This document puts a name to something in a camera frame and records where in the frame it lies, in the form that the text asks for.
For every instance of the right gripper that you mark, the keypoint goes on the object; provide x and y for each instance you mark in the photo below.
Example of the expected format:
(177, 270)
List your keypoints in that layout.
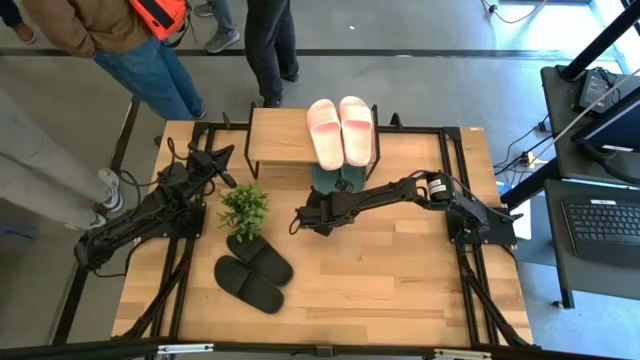
(322, 207)

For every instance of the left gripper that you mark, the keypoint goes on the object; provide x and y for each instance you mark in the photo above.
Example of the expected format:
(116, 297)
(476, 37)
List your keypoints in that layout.
(202, 165)

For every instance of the green slide sandal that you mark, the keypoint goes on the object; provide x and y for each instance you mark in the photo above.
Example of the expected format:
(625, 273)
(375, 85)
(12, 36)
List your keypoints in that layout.
(356, 175)
(325, 180)

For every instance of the green plant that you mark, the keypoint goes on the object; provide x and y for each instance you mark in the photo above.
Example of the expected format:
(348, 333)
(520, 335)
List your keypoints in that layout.
(244, 210)

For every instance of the black slide sandal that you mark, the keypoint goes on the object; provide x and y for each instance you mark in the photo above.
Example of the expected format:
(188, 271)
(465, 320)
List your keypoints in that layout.
(247, 285)
(262, 260)

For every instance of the pink slide sandal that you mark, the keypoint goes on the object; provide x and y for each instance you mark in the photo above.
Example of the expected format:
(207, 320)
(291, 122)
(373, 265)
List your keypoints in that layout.
(356, 130)
(325, 135)

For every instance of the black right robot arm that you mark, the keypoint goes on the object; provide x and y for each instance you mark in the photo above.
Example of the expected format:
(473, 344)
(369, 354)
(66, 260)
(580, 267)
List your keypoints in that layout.
(400, 192)

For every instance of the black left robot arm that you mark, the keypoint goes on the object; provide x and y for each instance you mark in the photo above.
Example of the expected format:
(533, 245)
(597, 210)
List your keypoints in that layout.
(125, 225)

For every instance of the person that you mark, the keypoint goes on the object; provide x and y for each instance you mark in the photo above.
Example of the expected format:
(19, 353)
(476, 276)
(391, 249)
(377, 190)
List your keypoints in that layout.
(15, 20)
(100, 25)
(40, 160)
(270, 50)
(220, 30)

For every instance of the black table clamp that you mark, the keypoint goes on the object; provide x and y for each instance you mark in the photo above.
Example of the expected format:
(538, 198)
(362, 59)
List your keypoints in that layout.
(396, 120)

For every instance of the orange bag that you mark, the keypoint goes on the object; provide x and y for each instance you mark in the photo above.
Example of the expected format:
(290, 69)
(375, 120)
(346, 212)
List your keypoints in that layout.
(160, 15)

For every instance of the white paper sheet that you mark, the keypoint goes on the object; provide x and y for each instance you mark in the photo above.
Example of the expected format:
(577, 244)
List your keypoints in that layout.
(522, 220)

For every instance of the black support pole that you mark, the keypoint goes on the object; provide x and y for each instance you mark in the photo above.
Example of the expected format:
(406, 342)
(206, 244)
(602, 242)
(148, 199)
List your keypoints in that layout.
(600, 42)
(530, 185)

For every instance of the yellow power strip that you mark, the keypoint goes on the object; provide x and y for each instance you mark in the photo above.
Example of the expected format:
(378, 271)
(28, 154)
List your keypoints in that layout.
(532, 160)

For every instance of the black side desk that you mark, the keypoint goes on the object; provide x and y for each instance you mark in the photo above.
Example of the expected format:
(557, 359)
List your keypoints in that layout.
(560, 125)
(555, 240)

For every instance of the black keyboard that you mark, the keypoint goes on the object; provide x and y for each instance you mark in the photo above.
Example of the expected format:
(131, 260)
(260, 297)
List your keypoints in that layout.
(605, 225)

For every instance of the black power adapter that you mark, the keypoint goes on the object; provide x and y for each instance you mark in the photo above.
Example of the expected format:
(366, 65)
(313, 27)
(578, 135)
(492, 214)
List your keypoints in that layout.
(595, 90)

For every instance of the black monitor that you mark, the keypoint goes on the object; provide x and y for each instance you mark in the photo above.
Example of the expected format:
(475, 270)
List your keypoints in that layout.
(615, 125)

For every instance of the wooden shelf with black frame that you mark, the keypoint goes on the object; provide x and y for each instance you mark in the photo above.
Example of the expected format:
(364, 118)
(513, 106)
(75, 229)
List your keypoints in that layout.
(277, 135)

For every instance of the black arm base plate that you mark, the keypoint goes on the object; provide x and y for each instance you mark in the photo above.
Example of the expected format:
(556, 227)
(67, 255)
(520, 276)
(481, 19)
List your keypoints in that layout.
(170, 220)
(492, 227)

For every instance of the black metal table frame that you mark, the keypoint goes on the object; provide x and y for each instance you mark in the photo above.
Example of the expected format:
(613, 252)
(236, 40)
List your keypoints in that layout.
(425, 129)

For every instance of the silver frame bracket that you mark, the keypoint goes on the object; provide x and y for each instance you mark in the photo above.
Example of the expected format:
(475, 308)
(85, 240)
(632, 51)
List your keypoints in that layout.
(185, 348)
(462, 354)

